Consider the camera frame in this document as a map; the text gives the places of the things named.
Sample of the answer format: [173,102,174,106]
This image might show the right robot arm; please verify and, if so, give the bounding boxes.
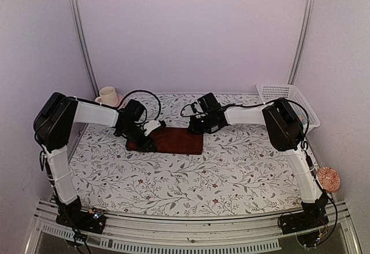
[188,93,329,229]

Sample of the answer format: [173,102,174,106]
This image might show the left aluminium frame post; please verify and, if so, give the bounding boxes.
[69,0,99,97]

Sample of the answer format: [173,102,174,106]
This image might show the cream ribbed mug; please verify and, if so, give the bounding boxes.
[95,86,119,106]

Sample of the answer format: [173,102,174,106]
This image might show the pink saucer plate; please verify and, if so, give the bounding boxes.
[115,93,124,107]

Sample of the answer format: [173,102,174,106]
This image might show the blue patterned towel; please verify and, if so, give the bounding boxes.
[297,113,307,125]

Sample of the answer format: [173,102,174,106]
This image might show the white plastic basket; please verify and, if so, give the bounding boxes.
[256,84,320,132]

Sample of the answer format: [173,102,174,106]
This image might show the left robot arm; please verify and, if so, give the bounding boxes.
[34,92,157,227]

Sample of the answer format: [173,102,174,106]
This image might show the dark red towel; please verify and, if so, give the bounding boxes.
[125,127,204,155]

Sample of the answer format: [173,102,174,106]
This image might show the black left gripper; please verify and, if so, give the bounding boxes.
[120,124,157,153]

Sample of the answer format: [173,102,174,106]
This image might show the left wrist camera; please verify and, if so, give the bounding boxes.
[143,120,167,136]

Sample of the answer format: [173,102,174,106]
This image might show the aluminium frame post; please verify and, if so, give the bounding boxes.
[287,0,315,85]
[69,0,99,97]

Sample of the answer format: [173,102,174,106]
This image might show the right aluminium frame post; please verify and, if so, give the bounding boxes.
[287,0,315,85]

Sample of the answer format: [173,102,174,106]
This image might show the front aluminium rail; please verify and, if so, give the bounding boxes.
[25,201,365,253]

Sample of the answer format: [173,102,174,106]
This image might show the pink object at right edge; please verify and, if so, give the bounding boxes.
[317,167,341,193]

